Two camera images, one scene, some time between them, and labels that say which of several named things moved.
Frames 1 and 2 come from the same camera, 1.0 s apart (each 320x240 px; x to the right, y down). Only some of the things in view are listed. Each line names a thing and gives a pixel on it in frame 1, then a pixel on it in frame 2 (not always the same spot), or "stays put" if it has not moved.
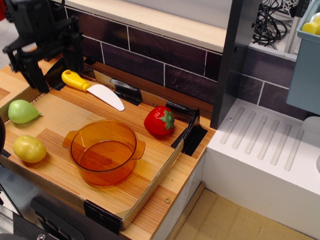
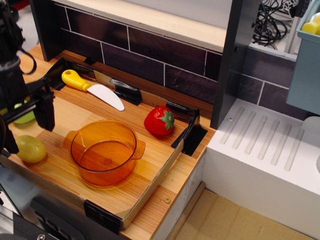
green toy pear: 21,112 stays put
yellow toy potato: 29,149 stays put
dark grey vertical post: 242,17 stays put
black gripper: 40,36 -> 13,89
